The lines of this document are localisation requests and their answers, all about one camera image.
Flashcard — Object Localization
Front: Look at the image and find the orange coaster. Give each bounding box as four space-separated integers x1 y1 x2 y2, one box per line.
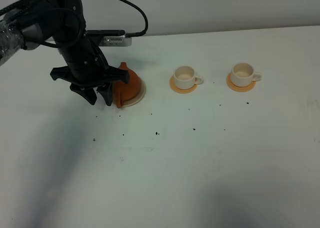
169 76 198 94
226 73 256 92

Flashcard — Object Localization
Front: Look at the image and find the orange coaster right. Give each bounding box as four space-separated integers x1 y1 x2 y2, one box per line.
226 73 256 92

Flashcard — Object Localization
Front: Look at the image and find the white teacup right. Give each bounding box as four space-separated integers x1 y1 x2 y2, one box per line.
230 63 262 87

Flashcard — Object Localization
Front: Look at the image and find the brown clay teapot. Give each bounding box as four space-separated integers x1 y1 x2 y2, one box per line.
112 62 141 109

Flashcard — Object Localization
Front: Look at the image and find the beige round teapot saucer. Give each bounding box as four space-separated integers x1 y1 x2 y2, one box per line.
122 79 147 108

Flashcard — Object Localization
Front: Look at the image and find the white teacup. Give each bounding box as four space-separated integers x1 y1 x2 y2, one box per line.
230 63 262 87
173 66 204 90

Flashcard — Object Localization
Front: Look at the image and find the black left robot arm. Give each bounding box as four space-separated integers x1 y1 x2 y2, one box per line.
0 0 130 105

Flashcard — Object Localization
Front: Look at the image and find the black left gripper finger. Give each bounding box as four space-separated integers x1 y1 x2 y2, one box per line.
70 84 97 105
97 84 113 106

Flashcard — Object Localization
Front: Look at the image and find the orange coaster left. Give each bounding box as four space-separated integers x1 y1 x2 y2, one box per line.
169 76 198 94

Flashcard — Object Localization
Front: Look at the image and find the white teacup left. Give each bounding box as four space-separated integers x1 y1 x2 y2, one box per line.
173 66 204 90

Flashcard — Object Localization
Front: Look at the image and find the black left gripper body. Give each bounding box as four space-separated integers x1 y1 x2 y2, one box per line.
50 36 130 88

